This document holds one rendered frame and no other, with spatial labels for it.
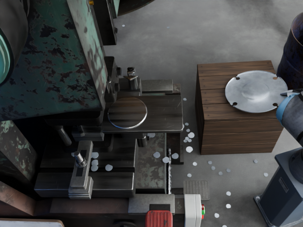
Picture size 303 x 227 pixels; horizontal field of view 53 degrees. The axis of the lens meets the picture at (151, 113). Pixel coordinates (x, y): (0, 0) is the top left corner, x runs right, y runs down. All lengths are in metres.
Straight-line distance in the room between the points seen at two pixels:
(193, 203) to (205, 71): 0.88
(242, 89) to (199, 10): 1.27
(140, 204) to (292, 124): 0.59
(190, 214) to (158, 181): 0.14
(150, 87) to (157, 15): 1.52
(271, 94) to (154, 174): 0.79
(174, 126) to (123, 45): 1.56
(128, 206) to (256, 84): 0.93
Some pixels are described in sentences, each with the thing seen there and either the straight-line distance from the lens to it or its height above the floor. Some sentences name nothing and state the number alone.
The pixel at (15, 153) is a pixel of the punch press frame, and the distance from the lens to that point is 0.93.
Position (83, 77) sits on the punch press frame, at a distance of 0.56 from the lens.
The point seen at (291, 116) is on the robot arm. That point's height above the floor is 0.65.
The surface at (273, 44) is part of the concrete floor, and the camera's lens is 2.44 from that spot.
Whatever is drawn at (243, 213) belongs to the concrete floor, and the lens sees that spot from 1.65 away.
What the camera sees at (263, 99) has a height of 0.39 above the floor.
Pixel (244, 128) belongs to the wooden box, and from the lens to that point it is 1.57.
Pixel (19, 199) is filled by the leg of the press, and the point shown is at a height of 0.66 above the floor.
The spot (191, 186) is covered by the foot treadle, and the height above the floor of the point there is 0.16.
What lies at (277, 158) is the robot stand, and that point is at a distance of 1.29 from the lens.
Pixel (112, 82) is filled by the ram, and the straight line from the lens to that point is 0.80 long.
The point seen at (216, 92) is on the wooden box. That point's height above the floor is 0.35.
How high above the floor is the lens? 1.53
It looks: 53 degrees down
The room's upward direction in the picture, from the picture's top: 7 degrees counter-clockwise
